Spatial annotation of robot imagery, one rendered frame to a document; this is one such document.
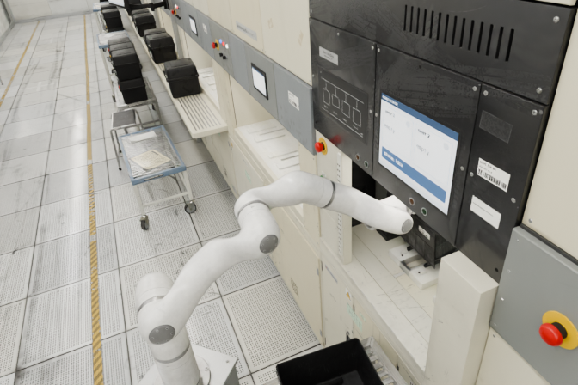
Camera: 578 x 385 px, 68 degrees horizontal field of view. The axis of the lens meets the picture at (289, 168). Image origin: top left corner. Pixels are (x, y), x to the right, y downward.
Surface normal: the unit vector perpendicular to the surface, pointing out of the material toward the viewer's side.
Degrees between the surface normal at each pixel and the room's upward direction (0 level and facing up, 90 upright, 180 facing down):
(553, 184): 90
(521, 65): 90
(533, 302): 90
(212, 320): 0
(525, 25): 90
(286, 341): 0
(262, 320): 0
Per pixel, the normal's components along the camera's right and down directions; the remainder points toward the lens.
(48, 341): -0.07, -0.86
